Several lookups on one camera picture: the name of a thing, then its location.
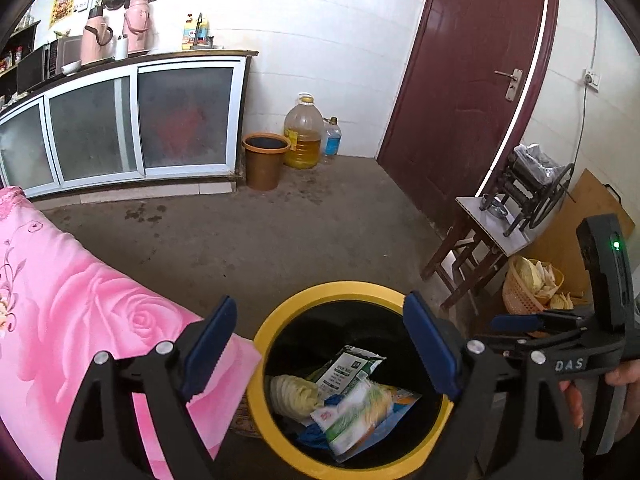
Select wooden board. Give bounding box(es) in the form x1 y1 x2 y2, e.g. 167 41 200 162
525 169 623 301

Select metal door handle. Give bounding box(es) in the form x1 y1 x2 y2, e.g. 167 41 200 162
495 68 523 102

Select corn husks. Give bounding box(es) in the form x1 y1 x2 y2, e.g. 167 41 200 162
515 256 576 311

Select kitchen cabinet glass doors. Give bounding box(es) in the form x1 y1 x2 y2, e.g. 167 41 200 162
0 50 260 198

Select orange plastic basket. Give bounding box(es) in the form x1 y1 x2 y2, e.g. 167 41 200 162
501 255 566 316

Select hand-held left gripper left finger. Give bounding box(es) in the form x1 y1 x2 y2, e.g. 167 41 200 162
56 295 238 480

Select dark red door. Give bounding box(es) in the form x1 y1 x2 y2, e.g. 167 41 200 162
376 0 561 241

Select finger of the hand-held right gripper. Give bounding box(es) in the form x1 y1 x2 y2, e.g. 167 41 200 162
491 311 595 334
472 331 593 357

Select white socket with cable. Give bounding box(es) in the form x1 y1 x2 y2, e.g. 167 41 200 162
570 70 601 201

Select person's right hand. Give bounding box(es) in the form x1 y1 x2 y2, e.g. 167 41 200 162
559 357 640 431

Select wooden stool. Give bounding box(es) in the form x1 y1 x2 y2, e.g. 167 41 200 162
420 195 538 311

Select yellow trash bin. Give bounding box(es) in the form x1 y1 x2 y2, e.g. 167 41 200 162
247 281 458 478

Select cooking oil bottle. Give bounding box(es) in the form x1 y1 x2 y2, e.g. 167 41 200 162
283 93 325 170

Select white green leaf packet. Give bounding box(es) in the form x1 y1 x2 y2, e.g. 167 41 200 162
310 377 396 463

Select black microwave oven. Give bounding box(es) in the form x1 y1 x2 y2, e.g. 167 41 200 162
16 35 83 93

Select hand crank noodle machine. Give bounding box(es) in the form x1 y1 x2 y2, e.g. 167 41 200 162
480 144 576 236

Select yellow wall poster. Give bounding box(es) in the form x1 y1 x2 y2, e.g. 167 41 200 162
50 0 80 26

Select blue water bottle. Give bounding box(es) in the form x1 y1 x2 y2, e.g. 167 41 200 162
324 116 343 158

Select brown trash bin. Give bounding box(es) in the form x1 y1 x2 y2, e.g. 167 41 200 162
242 132 292 192

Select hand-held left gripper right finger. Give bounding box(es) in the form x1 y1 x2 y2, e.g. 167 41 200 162
402 290 586 480

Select wall shelf with jars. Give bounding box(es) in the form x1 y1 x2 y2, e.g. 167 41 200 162
0 20 41 106

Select pink floral tablecloth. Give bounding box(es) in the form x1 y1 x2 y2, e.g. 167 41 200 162
0 185 263 480

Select pink thermos with strap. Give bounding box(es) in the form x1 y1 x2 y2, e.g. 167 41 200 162
80 8 115 66

